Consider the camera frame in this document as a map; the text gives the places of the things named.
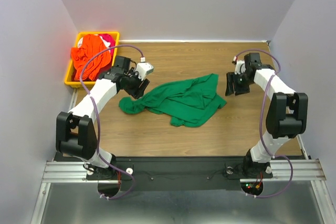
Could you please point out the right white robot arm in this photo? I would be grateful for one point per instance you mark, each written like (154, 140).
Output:
(285, 118)

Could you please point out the pink white t shirt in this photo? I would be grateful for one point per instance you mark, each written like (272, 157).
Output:
(94, 43)

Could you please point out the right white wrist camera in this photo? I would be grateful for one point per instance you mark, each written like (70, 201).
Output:
(239, 65)

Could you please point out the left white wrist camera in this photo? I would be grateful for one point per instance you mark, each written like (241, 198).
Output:
(143, 68)

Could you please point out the aluminium frame rail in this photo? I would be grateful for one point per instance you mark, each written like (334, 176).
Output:
(68, 171)

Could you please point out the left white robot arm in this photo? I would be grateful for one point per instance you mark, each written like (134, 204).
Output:
(76, 130)

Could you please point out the green t shirt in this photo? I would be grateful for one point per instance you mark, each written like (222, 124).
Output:
(189, 103)

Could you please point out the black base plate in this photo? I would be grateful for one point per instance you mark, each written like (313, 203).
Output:
(175, 173)

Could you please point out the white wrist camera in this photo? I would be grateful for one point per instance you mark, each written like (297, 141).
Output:
(239, 65)
(143, 68)

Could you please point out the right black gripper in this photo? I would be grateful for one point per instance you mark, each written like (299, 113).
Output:
(229, 87)

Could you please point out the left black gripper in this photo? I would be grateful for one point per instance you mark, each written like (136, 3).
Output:
(137, 92)

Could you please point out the orange t shirt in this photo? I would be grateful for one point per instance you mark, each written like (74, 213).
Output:
(87, 47)

